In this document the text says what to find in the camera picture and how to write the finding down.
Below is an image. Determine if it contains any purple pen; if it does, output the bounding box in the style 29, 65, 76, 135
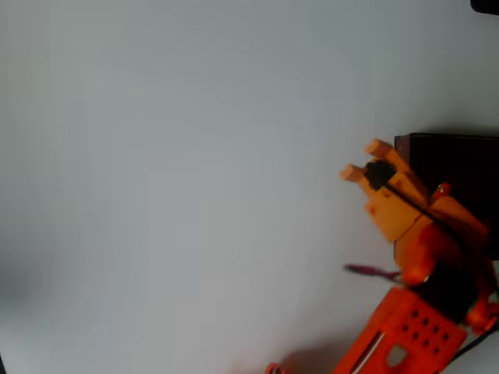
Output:
344, 263, 402, 280

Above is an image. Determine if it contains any thin black camera cable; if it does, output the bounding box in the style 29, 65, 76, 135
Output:
384, 184, 493, 259

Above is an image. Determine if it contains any black object at edge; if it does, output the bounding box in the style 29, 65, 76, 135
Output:
469, 0, 499, 15

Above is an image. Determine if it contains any dark brown box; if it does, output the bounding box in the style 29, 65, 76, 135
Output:
394, 132, 499, 261

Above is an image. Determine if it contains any small black gripper camera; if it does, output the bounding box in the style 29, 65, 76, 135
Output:
366, 161, 396, 192

